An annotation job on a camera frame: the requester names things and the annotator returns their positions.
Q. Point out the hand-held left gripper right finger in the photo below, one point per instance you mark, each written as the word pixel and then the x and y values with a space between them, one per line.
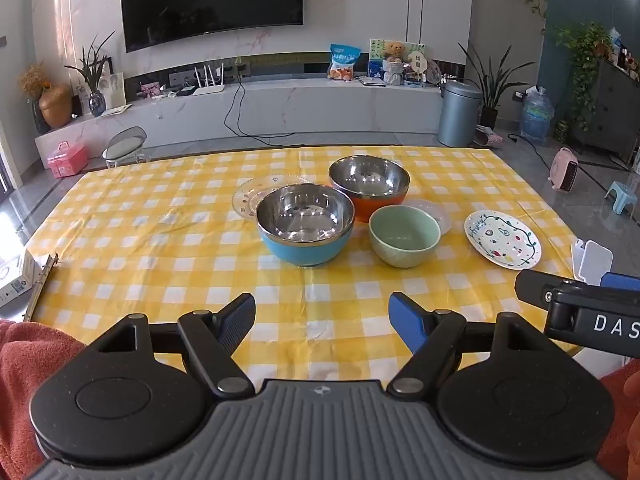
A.
pixel 407 322

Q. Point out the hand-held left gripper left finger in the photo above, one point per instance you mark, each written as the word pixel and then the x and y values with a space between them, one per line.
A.
pixel 240 320

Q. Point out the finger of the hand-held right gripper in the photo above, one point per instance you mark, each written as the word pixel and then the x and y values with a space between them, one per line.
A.
pixel 532 285
pixel 622 281

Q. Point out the white plate with painted vine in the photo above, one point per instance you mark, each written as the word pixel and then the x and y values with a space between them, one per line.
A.
pixel 500 240

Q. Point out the green ceramic bowl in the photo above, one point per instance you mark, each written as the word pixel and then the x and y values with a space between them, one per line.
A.
pixel 400 255

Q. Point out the blue steel bowl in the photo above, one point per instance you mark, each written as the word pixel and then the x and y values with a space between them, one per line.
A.
pixel 300 252

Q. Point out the small white plate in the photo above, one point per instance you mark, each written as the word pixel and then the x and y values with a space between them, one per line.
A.
pixel 444 215

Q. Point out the clear patterned glass plate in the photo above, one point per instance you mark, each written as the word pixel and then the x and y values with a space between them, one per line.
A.
pixel 245 200

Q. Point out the orange steel bowl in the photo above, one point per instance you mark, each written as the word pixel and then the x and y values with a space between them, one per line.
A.
pixel 370 175

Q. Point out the small blue stool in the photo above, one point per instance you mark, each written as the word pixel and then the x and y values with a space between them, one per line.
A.
pixel 619 192

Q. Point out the pink heater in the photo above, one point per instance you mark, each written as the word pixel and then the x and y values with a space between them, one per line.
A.
pixel 565 170

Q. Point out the yellow checkered tablecloth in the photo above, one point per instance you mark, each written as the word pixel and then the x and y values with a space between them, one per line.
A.
pixel 150 240

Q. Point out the blue water jug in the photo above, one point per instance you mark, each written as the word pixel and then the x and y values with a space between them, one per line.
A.
pixel 537 117

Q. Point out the potted long-leaf plant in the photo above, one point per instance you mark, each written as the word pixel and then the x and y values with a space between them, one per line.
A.
pixel 489 115

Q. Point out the dark grey cabinet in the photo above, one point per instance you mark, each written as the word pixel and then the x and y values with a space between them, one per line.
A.
pixel 615 105

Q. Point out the grey trash can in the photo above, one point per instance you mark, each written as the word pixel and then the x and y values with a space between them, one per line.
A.
pixel 457 115

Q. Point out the red cloth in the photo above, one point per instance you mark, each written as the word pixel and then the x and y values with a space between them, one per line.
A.
pixel 30 360

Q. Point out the white marble television console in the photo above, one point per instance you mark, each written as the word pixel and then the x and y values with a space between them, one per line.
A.
pixel 300 110

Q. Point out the white cardboard box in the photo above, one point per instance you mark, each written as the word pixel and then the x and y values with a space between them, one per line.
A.
pixel 15 280

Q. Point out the trailing ivy plant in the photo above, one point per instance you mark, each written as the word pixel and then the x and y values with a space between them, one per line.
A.
pixel 585 55

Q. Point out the white router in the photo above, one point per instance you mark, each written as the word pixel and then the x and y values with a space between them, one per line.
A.
pixel 207 91

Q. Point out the pink storage box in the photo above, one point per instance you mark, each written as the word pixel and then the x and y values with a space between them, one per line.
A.
pixel 66 160

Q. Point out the glass vase with plant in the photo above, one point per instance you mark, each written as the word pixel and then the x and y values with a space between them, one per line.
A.
pixel 96 102

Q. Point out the teddy bear with toys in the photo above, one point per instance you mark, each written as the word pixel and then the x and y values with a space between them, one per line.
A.
pixel 415 47

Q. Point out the portrait drawing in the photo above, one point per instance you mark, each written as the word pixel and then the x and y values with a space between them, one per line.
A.
pixel 114 85

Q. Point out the blue snack bag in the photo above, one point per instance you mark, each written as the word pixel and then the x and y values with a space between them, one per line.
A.
pixel 345 62

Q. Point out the bronze vase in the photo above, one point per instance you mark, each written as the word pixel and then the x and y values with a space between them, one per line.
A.
pixel 56 107

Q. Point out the dried flower bunch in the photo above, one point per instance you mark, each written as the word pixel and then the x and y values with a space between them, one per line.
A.
pixel 32 80

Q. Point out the black wall television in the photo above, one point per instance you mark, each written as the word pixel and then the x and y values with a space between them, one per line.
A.
pixel 210 0

